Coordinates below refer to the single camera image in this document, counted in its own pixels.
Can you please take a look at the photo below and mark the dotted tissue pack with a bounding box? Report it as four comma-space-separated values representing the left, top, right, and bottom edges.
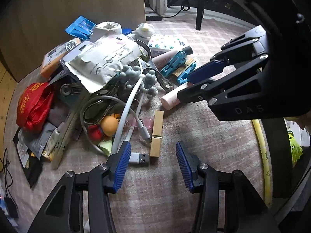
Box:
148, 34, 189, 57

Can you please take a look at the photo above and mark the orange red toy figure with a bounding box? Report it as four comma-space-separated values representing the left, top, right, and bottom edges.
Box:
87, 113, 121, 142

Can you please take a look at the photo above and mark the orange white box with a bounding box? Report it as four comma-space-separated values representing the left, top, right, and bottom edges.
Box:
40, 38, 81, 80

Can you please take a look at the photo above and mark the white usb cable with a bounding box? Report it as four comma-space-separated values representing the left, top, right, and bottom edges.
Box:
110, 76, 151, 165

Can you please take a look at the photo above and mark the wooden board panel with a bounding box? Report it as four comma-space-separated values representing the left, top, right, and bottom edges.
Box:
0, 63, 17, 158

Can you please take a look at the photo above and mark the black storage tray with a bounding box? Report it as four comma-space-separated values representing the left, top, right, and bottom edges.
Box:
261, 118, 310, 198

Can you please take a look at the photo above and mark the pink tube black cap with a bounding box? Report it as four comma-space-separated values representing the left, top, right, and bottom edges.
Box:
152, 46, 193, 71

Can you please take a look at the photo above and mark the red fabric bag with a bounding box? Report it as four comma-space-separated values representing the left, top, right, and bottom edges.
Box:
16, 82, 55, 133

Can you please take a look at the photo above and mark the blue foil pouch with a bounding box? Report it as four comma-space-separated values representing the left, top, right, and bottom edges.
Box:
65, 16, 96, 40

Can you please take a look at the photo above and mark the crumpled white tissue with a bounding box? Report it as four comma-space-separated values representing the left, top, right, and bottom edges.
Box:
132, 23, 155, 42

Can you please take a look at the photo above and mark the black power strip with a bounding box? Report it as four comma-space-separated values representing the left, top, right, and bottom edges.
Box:
145, 15, 162, 22

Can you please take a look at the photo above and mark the large teal clothespin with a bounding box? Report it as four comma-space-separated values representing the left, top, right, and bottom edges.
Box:
160, 50, 186, 78

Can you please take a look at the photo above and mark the wooden clothespin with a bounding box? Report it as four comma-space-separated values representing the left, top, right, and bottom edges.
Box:
150, 110, 164, 158

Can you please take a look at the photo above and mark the yellow shuttlecock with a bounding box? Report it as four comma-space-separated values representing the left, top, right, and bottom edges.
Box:
287, 129, 303, 167

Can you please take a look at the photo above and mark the white round tape dispenser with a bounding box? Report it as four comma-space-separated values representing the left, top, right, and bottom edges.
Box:
90, 22, 122, 42

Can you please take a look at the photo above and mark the white torn mailer pouch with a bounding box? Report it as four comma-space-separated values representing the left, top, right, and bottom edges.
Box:
70, 34, 141, 94

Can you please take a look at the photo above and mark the grey ball massager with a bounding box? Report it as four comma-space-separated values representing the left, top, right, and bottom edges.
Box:
119, 65, 158, 99

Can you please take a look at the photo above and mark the yellow long wrapper stick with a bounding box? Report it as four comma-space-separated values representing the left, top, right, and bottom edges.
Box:
252, 119, 273, 208

